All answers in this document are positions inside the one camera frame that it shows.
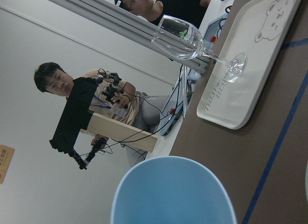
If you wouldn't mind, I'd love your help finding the light blue plastic cup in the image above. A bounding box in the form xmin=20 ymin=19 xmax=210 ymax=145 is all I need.
xmin=110 ymin=156 xmax=237 ymax=224

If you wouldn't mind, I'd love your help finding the seated operator person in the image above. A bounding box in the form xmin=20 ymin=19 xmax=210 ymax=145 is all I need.
xmin=33 ymin=62 xmax=171 ymax=169

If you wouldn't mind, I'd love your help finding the clear wine glass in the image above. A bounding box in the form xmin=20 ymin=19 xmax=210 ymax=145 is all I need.
xmin=151 ymin=15 xmax=247 ymax=83

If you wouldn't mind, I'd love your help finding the blue teach pendant tablet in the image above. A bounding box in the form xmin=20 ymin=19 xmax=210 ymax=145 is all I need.
xmin=203 ymin=13 xmax=229 ymax=50

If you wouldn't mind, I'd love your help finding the person in black shirt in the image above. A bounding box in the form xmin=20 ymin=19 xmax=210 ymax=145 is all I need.
xmin=114 ymin=0 xmax=211 ymax=28

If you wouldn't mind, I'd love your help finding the cream bear tray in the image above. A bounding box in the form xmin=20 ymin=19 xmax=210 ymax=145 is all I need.
xmin=196 ymin=0 xmax=301 ymax=130

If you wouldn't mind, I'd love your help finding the aluminium frame post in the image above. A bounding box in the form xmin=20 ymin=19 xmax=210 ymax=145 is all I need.
xmin=48 ymin=0 xmax=209 ymax=74

